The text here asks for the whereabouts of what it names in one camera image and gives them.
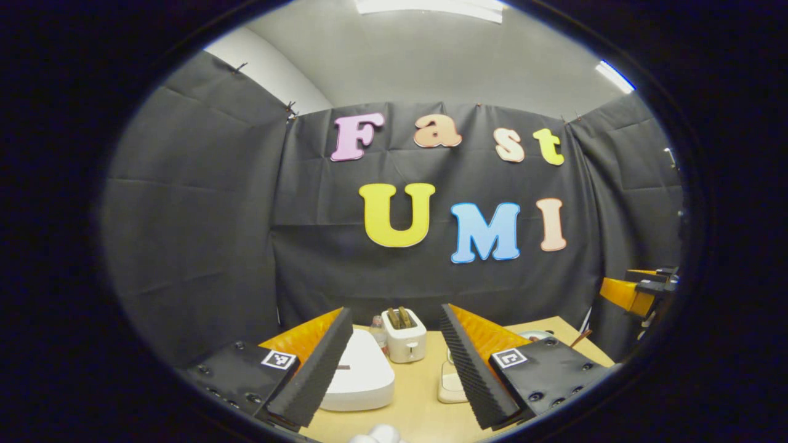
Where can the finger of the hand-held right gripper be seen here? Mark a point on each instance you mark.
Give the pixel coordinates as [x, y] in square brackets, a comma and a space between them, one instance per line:
[655, 275]
[628, 296]

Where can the dark wooden spoon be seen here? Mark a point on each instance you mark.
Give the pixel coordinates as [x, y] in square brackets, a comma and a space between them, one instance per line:
[582, 338]

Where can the white rice cooker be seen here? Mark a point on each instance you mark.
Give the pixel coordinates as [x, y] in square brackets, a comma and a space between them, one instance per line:
[363, 381]

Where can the clear plastic water bottle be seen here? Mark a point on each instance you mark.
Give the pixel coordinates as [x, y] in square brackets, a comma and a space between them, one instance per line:
[378, 335]

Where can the pale green plate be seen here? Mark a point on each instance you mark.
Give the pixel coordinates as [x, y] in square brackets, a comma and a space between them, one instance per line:
[535, 335]

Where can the brown toast slice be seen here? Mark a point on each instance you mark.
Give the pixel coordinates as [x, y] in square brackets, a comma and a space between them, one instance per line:
[393, 319]
[404, 317]

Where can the white toaster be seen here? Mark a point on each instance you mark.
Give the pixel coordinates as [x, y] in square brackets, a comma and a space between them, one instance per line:
[406, 346]

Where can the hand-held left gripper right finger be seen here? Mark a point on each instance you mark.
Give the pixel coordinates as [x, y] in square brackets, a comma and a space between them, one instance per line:
[474, 381]

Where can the black backdrop cloth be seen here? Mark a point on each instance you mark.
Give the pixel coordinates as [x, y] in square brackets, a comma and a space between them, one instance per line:
[295, 203]

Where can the long ceiling light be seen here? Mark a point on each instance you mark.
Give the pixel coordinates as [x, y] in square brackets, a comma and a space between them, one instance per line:
[431, 9]

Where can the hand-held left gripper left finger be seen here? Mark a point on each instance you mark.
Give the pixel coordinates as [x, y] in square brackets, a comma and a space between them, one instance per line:
[311, 375]

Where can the small ceiling light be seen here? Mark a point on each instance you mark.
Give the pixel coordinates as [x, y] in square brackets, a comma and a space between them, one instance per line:
[614, 76]

